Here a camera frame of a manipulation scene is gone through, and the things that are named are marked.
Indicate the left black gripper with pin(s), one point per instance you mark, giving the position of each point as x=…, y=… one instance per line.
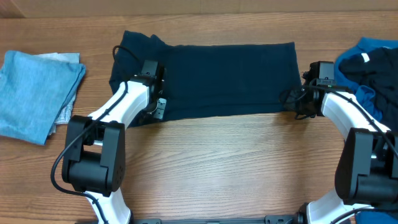
x=159, y=114

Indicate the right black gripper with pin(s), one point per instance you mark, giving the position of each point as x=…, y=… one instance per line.
x=298, y=104

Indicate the dark navy t-shirt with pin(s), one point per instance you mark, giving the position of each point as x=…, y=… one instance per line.
x=217, y=80

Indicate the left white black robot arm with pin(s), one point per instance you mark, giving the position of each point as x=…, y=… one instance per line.
x=94, y=158

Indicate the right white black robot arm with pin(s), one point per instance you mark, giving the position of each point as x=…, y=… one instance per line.
x=366, y=175

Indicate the blue t-shirt at right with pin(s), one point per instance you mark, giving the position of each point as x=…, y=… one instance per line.
x=365, y=44

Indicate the black t-shirt at right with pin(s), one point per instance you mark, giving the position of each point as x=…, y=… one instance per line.
x=376, y=74

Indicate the folded light blue cloth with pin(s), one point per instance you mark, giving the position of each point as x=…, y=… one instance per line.
x=33, y=91

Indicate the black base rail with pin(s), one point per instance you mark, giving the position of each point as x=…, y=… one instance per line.
x=268, y=219

